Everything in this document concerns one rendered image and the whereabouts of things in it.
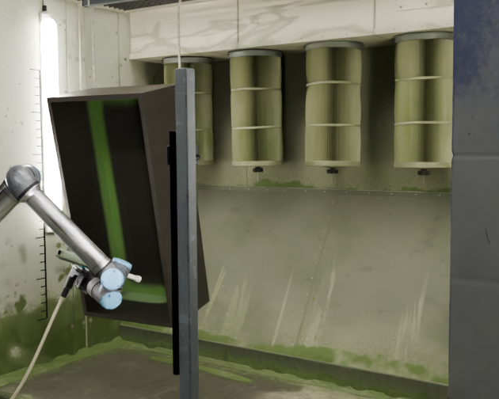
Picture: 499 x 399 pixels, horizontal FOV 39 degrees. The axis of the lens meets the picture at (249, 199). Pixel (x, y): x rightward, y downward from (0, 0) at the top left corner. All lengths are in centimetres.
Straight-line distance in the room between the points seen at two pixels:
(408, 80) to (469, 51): 168
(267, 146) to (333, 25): 86
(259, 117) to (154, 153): 118
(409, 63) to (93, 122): 175
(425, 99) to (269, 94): 104
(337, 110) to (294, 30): 53
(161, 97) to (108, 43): 143
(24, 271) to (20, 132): 82
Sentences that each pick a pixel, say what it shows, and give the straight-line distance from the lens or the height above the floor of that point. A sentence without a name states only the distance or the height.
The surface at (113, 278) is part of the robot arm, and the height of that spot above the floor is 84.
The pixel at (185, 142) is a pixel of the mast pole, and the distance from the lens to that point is 234.
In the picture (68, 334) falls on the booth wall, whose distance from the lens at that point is 468.
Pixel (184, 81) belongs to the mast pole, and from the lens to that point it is 235.
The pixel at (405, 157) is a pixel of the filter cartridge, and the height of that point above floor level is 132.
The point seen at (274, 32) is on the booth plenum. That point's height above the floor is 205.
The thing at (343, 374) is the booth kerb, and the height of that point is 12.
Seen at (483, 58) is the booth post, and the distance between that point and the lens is 226.
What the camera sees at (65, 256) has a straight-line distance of 335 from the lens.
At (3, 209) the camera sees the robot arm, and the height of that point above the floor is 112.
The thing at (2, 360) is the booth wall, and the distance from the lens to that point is 440.
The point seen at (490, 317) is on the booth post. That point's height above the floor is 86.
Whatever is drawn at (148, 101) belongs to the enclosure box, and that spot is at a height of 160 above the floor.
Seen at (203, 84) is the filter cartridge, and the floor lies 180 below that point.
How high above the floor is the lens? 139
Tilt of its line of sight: 4 degrees down
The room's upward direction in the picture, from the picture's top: straight up
